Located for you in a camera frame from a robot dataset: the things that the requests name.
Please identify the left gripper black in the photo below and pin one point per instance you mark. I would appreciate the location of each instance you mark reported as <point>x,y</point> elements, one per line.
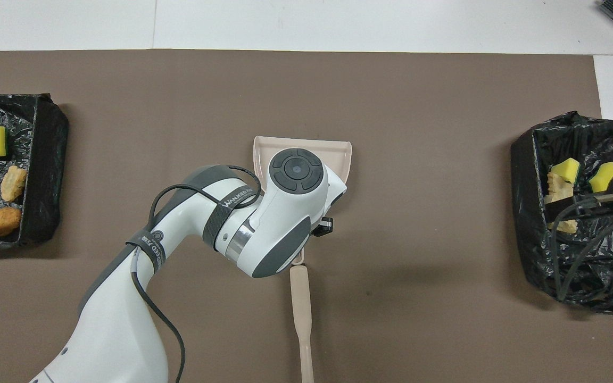
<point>323,225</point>

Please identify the pale bread chunk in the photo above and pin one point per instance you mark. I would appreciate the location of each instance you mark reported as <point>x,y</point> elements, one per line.
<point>566,226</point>

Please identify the elongated striped croissant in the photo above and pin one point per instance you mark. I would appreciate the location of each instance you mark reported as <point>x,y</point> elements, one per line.
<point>557,184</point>

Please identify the small yellow sponge wedge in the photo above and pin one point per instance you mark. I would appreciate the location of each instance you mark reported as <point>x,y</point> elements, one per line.
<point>566,170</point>

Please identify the notched yellow sponge piece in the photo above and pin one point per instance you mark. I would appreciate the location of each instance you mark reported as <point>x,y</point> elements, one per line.
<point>603,177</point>

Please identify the beige hand brush black bristles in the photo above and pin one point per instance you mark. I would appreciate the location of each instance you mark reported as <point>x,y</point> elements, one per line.
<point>301,303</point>

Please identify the beige plastic dustpan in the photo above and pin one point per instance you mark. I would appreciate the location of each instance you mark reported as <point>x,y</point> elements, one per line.
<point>262,151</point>

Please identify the round striped croissant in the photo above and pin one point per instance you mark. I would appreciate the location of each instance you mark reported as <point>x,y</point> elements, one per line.
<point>13,182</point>

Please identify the brown bread bun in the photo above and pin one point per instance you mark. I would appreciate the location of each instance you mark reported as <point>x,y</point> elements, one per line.
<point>2,221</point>

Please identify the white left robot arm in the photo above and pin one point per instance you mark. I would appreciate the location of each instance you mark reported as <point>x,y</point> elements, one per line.
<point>125,330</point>

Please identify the black bag lined bin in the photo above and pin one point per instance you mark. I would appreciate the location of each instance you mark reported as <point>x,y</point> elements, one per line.
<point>46,159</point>
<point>530,223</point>

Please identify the large brown paper mat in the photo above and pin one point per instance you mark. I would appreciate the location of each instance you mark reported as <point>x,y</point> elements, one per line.
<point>418,96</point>

